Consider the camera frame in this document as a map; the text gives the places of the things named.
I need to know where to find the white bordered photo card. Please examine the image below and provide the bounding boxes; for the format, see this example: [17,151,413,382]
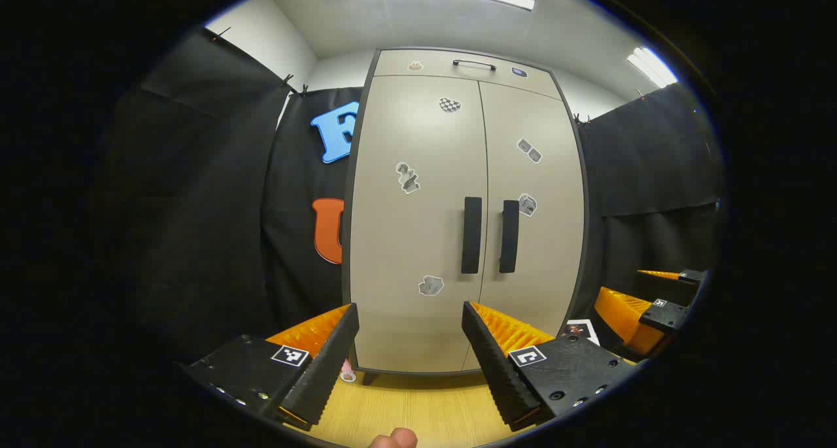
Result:
[561,319,600,346]

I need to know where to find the shoe cabinet door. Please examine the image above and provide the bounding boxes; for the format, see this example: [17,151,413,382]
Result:
[477,80,586,372]
[350,75,488,373]

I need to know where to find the small ceiling light panel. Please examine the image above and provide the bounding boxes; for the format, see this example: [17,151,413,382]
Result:
[626,46,679,88]

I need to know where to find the double-door shoe cabinet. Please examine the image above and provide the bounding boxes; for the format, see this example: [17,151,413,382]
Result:
[341,47,589,387]

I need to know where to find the black backdrop cloth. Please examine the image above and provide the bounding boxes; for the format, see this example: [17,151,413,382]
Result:
[98,26,292,370]
[575,84,728,351]
[260,87,364,334]

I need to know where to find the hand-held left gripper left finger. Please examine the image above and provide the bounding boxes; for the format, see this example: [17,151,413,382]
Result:
[180,302,360,432]

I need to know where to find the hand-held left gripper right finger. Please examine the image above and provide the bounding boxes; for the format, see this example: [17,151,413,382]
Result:
[462,300,638,432]

